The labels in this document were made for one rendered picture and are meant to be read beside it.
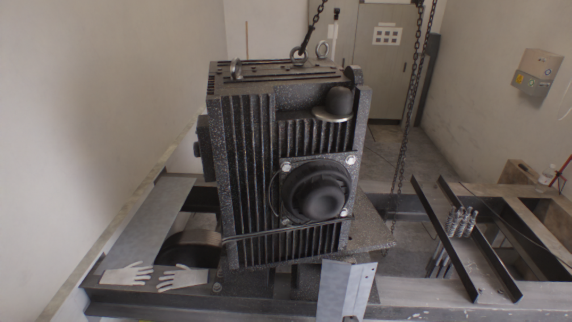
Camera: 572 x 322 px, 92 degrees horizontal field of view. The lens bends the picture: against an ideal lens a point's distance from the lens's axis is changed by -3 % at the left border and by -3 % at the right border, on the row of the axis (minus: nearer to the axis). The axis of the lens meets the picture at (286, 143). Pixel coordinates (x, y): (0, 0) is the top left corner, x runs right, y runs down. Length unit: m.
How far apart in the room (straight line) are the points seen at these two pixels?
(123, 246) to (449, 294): 1.63
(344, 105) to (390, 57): 3.26
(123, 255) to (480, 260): 1.83
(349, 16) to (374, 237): 3.02
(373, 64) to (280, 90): 3.25
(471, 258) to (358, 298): 0.79
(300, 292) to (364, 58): 3.21
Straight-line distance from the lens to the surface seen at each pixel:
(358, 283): 1.17
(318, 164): 0.95
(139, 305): 1.86
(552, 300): 1.89
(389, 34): 4.08
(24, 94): 1.44
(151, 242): 1.78
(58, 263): 1.66
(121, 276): 1.68
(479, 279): 1.77
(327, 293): 1.21
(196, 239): 1.77
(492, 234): 2.72
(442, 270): 2.11
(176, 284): 1.55
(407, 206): 2.28
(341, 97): 0.90
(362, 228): 1.43
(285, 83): 0.93
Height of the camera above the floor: 1.90
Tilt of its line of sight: 30 degrees down
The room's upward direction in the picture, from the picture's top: 1 degrees clockwise
